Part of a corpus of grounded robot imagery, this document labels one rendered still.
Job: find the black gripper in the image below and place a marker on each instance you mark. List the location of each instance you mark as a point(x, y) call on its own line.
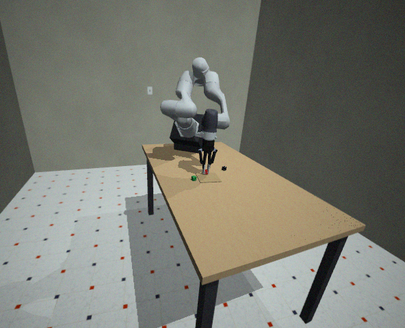
point(207, 147)

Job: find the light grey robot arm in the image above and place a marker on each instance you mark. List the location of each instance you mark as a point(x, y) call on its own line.
point(184, 111)

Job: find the tan flat mat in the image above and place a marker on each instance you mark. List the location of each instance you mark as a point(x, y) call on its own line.
point(211, 177)

